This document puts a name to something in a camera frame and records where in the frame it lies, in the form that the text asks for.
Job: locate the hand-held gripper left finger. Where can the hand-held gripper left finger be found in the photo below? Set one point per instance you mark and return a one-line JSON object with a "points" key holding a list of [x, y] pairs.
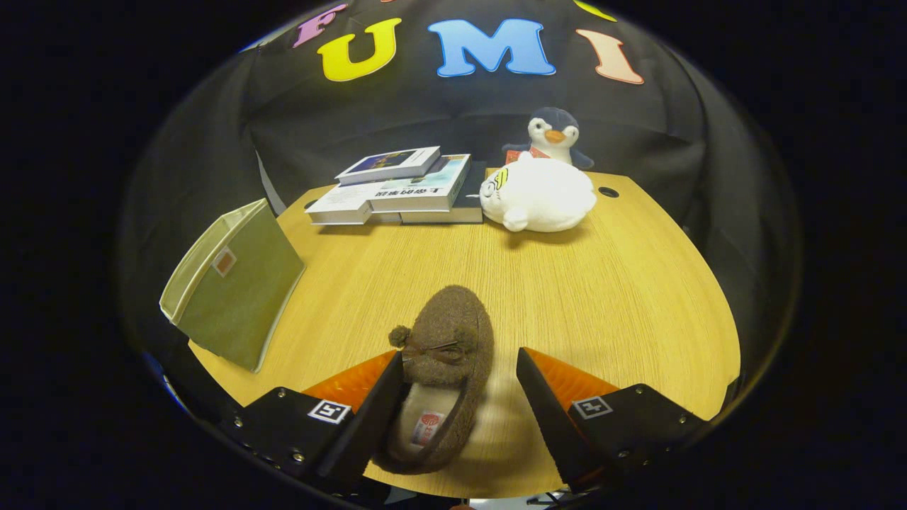
{"points": [[368, 425]]}

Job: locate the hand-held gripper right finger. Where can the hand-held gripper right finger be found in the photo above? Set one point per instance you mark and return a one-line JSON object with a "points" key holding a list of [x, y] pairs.
{"points": [[549, 425]]}

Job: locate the brown fuzzy shoe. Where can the brown fuzzy shoe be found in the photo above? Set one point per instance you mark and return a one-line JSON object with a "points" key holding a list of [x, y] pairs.
{"points": [[446, 319]]}

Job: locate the green fabric storage box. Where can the green fabric storage box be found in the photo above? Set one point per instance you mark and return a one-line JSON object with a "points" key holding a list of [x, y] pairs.
{"points": [[241, 297]]}

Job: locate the white paperback book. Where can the white paperback book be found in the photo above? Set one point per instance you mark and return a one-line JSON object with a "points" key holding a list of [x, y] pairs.
{"points": [[340, 209]]}

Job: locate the white plush toy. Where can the white plush toy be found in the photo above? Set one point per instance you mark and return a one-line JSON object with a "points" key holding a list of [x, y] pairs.
{"points": [[545, 198]]}

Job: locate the dark cover book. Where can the dark cover book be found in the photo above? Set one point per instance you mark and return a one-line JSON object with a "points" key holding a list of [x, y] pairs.
{"points": [[468, 205]]}

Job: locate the light blue cover book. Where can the light blue cover book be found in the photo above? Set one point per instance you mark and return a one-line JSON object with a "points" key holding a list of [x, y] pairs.
{"points": [[425, 190]]}

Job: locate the small blue cover book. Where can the small blue cover book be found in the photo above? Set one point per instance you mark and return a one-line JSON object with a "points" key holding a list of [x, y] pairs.
{"points": [[390, 164]]}

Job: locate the penguin plush toy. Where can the penguin plush toy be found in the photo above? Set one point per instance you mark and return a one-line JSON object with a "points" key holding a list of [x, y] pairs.
{"points": [[556, 131]]}

